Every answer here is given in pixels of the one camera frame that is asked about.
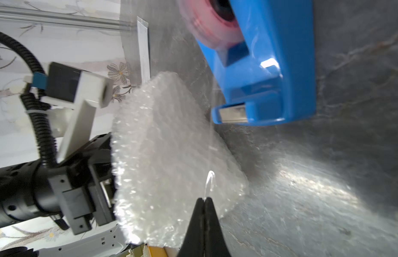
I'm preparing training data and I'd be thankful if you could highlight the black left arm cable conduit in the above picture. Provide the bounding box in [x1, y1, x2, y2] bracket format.
[0, 28, 58, 168]

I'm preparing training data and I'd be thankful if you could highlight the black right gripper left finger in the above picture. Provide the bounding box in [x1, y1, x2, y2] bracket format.
[177, 198, 205, 257]

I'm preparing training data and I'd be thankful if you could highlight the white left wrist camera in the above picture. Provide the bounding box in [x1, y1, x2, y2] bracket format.
[23, 62, 114, 163]

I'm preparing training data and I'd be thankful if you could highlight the clear bubble wrap sheet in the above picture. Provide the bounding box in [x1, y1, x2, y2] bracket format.
[111, 72, 249, 248]

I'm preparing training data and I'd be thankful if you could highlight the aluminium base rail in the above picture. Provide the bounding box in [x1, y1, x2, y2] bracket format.
[34, 224, 180, 257]

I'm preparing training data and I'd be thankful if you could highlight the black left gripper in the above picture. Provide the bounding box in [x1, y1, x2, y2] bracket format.
[48, 133, 116, 235]

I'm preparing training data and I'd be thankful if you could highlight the white plastic pouch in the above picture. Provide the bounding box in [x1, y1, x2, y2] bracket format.
[137, 17, 151, 84]

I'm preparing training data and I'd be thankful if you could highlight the blue tape dispenser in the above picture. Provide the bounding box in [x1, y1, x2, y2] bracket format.
[178, 1, 316, 126]

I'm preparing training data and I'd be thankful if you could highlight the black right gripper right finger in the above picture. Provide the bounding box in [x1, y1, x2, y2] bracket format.
[204, 197, 231, 257]

